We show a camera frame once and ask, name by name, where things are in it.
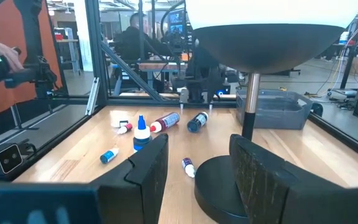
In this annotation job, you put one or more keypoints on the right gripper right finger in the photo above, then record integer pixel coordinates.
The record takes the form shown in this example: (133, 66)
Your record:
(266, 186)

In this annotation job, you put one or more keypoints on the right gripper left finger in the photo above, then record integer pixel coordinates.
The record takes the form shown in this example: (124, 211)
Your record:
(148, 180)

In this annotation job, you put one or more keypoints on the small blue dropper bottle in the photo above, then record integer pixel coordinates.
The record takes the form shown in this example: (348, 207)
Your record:
(108, 156)

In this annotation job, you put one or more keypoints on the large blue food coloring bottle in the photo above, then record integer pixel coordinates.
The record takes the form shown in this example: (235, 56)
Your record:
(141, 133)

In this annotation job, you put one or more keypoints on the small crimson dropper bottle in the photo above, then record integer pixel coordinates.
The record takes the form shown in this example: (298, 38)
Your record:
(125, 127)

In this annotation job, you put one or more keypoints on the large red food coloring bottle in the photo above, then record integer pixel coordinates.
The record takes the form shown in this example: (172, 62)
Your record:
(166, 121)

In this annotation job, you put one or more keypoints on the large navy food coloring bottle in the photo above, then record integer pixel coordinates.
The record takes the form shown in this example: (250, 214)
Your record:
(196, 122)

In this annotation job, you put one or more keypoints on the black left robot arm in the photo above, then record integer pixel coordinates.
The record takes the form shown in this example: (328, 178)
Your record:
(202, 77)

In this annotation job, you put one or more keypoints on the grey plastic bin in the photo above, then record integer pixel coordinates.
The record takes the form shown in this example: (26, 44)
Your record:
(278, 115)

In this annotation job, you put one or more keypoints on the silver aluminium bar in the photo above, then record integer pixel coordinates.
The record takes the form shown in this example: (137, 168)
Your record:
(92, 96)

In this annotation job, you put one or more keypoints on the wooden background table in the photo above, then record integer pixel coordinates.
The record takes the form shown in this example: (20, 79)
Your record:
(154, 66)

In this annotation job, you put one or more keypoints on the white globe table lamp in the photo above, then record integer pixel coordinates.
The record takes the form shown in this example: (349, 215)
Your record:
(269, 46)

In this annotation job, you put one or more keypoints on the grey metal shelf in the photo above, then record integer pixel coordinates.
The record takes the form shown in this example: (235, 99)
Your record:
(70, 46)

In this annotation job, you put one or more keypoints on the computer monitor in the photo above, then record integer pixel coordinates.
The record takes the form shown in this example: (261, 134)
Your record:
(176, 18)

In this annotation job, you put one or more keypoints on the person's hand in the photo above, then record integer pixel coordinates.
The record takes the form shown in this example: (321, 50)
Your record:
(9, 56)

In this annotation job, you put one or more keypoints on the grey camera box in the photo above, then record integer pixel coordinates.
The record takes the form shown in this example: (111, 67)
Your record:
(8, 158)

